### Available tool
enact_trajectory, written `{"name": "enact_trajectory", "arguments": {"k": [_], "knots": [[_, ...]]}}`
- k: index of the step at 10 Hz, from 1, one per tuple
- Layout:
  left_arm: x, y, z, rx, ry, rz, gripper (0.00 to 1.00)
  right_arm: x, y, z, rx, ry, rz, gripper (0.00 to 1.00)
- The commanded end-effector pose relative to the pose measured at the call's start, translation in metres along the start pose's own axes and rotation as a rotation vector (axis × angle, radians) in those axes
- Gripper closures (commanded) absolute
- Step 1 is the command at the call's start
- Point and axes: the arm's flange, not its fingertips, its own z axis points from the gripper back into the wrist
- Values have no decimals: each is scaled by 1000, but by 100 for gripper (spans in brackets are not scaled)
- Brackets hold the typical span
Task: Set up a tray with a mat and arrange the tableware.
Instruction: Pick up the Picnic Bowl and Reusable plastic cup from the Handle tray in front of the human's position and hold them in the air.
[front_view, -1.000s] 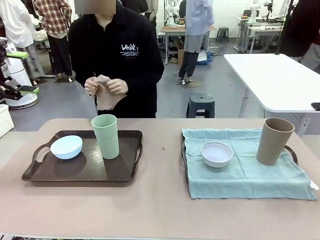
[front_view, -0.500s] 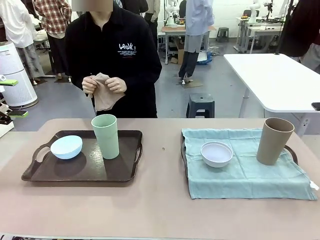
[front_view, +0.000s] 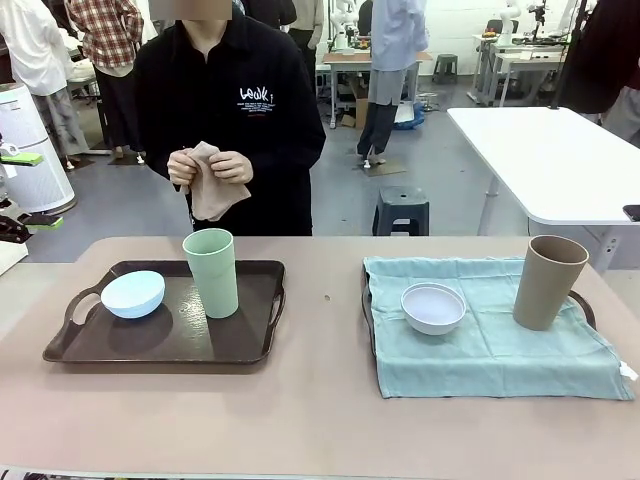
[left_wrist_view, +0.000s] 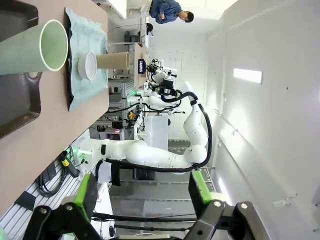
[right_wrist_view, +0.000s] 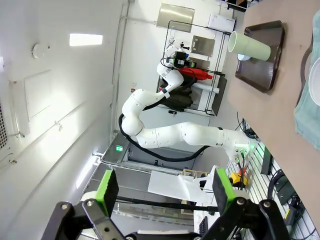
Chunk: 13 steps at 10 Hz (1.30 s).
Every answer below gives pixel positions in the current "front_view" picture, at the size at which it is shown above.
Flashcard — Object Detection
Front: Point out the tall brown cup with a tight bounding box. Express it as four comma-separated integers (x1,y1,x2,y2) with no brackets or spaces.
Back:
512,235,591,333

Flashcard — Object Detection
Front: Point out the beige cloth mat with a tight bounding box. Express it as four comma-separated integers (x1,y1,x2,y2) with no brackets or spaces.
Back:
185,140,253,223

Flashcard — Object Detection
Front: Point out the teal cloth mat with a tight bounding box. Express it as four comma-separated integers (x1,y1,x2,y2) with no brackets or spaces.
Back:
361,255,637,402

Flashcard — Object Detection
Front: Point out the white grey bowl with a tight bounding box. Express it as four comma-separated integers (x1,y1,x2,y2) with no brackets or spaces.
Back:
400,282,468,337

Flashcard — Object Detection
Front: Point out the person right forearm black sleeve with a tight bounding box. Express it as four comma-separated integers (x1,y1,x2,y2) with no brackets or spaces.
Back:
133,99,176,182

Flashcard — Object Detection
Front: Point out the person left forearm black sleeve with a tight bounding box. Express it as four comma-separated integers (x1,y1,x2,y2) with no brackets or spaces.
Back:
247,114,328,189

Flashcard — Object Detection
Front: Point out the person right hand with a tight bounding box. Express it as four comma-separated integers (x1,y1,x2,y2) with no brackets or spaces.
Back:
166,147,202,194

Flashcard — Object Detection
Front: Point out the person left hand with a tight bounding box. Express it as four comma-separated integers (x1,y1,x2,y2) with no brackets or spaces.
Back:
209,150,254,186

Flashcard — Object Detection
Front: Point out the white cylindrical air purifier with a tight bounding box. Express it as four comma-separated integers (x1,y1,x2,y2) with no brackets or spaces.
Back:
0,82,78,216

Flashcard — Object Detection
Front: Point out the white box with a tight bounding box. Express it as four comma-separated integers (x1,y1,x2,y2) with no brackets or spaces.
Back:
0,234,29,277

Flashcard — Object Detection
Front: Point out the bystander in white shirt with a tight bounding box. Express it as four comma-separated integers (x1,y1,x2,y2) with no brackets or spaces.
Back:
0,0,92,171

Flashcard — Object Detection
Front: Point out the white side table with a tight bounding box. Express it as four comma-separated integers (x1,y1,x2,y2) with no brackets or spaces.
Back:
445,105,640,277

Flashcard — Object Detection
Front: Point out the bystander in red plaid shirt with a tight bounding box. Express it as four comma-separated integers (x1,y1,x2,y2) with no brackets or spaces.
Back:
66,0,146,162

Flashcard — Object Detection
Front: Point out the light blue bowl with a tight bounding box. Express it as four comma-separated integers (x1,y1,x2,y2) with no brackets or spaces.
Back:
100,269,167,320

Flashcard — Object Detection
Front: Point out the bystander in dark jacket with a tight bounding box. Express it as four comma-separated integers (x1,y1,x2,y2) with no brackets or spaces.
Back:
561,0,640,147

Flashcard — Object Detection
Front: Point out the tall green cup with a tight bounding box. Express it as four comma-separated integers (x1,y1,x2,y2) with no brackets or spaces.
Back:
181,227,241,320

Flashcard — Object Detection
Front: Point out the person in black sweatshirt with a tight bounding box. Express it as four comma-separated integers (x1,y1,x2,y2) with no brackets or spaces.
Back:
133,8,328,237

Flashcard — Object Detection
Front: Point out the dark plastic stool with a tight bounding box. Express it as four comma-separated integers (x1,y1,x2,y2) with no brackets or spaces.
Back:
371,185,431,238

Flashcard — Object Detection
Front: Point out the small grey background stool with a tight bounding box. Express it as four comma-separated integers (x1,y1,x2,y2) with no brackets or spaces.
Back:
431,53,460,85

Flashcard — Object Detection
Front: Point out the blue bag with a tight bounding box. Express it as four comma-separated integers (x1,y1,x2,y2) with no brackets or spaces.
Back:
393,98,427,132

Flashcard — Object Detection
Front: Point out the bystander in light blue shirt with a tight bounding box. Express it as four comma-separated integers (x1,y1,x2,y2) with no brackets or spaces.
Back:
356,0,431,167

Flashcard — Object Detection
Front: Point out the cardboard box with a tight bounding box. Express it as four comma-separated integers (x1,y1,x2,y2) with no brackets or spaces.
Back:
338,83,372,130

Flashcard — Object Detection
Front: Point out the background workbench table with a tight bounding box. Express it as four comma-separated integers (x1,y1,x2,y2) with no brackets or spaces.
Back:
321,50,434,127

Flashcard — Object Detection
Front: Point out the dark brown handled tray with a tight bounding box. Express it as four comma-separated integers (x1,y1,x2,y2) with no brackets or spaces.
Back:
360,264,598,357
42,259,288,374

